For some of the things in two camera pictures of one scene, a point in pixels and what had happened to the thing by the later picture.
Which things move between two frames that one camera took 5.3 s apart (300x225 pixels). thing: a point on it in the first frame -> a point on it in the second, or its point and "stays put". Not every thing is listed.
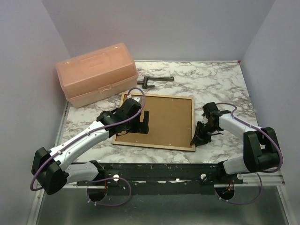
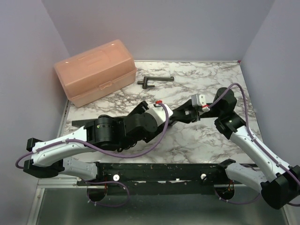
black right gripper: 199,140 -> 194,114
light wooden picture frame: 115,141 -> 84,123
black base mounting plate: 161,179 stays put
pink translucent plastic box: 97,74 stays put
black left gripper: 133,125 -> 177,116
